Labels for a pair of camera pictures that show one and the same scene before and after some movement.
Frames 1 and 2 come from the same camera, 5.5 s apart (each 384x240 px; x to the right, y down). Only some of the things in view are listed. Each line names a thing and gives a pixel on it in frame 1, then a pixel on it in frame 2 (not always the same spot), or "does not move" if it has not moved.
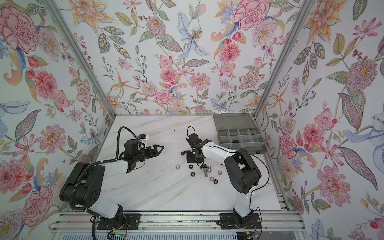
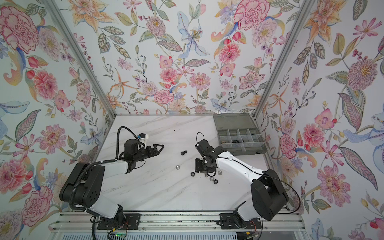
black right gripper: x=189 y=160 → x=197 y=168
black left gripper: x=155 y=152 does not move
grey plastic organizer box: x=238 y=130 does not move
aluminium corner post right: x=304 y=9 does not move
